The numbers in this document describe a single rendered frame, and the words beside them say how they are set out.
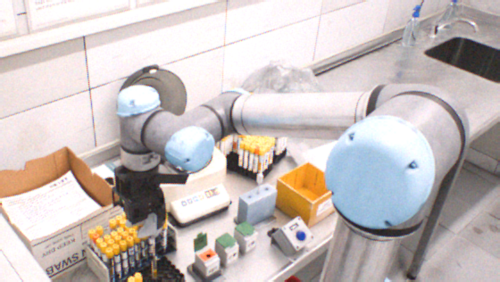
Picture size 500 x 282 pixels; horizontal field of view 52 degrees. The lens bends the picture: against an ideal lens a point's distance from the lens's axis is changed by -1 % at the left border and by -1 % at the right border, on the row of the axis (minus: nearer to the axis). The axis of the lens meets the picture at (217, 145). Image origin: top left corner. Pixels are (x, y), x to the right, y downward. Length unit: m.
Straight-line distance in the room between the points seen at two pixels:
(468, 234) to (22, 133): 2.32
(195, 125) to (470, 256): 2.20
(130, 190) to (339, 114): 0.45
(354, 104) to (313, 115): 0.07
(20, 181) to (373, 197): 1.06
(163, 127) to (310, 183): 0.76
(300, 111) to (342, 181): 0.23
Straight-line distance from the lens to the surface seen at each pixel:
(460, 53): 2.98
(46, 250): 1.24
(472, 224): 3.09
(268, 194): 1.37
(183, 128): 0.85
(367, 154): 0.58
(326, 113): 0.78
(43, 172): 1.47
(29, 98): 1.43
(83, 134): 1.56
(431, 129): 0.62
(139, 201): 1.01
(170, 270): 1.27
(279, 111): 0.84
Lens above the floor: 1.85
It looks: 35 degrees down
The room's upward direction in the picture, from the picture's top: 3 degrees clockwise
